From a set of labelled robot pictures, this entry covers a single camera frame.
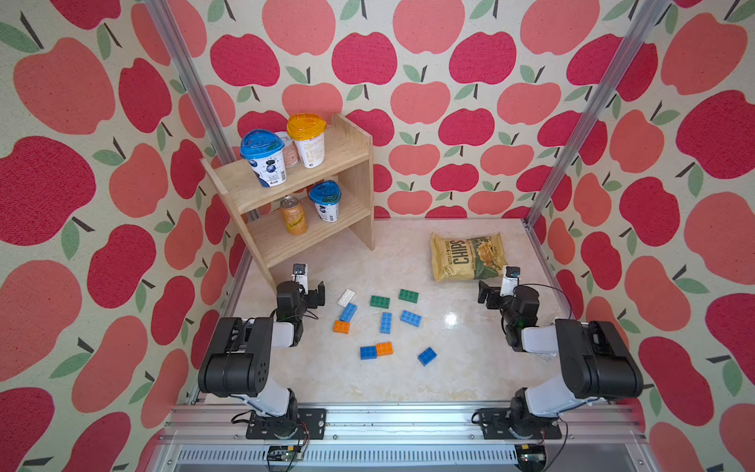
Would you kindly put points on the right aluminium corner post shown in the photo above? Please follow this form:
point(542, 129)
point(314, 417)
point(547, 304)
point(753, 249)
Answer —
point(650, 12)

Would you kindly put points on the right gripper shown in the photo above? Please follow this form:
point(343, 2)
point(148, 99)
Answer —
point(493, 295)

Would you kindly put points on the pink yogurt cup behind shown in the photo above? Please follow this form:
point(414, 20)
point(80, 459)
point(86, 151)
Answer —
point(289, 151)

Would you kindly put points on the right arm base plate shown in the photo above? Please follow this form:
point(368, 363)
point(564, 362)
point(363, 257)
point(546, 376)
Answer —
point(508, 424)

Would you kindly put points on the orange soda can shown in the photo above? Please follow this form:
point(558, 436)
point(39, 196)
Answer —
point(292, 211)

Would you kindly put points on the aluminium front rail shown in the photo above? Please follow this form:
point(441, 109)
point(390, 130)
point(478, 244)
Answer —
point(442, 436)

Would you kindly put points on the dark blue square lego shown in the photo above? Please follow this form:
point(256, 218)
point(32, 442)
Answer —
point(368, 352)
point(427, 356)

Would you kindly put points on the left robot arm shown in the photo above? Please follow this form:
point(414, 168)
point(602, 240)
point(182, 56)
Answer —
point(238, 360)

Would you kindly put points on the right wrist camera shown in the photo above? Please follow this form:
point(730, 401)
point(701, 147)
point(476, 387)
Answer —
point(510, 280)

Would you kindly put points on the blue lid yogurt cup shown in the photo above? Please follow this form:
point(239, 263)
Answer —
point(264, 152)
point(326, 197)

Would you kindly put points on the orange lid yogurt cup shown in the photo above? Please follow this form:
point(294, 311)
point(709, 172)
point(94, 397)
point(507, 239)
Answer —
point(307, 132)

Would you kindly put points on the light blue lego brick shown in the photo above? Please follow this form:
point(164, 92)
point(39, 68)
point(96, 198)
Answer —
point(386, 323)
point(348, 313)
point(411, 319)

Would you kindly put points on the orange lego brick left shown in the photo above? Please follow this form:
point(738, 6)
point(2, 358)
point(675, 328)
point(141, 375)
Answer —
point(341, 327)

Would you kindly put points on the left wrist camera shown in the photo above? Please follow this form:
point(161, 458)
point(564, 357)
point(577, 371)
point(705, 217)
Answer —
point(300, 276)

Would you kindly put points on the aluminium corner post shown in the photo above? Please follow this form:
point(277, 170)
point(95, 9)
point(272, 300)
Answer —
point(173, 34)
point(650, 12)

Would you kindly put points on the green lego brick right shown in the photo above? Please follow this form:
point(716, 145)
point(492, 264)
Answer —
point(408, 296)

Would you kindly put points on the green lego brick left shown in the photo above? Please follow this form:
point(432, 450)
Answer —
point(380, 302)

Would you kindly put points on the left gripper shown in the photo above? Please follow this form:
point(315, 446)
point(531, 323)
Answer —
point(313, 296)

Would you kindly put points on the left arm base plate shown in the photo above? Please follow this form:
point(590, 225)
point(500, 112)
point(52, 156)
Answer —
point(286, 423)

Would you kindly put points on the blue lid yogurt cup lower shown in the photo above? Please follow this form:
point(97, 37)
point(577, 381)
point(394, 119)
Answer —
point(326, 197)

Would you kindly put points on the orange square lego brick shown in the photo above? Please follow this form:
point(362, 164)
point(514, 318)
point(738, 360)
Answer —
point(384, 349)

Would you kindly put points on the yellow chips bag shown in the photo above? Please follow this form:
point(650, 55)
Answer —
point(473, 258)

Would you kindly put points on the left aluminium corner post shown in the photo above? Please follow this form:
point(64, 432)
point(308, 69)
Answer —
point(173, 34)

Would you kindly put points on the wooden two-tier shelf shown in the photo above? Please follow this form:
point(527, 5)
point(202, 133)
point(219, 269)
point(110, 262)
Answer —
point(349, 160)

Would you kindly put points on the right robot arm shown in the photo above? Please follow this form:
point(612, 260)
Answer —
point(595, 362)

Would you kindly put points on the blue lid yogurt cup upper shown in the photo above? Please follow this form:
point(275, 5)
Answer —
point(264, 152)

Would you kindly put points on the green lego brick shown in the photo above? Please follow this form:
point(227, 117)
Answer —
point(408, 296)
point(380, 302)

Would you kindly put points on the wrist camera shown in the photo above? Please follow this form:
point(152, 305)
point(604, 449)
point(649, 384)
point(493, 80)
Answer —
point(510, 280)
point(300, 276)

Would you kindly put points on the white lego brick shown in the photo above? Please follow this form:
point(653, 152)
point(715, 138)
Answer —
point(346, 298)

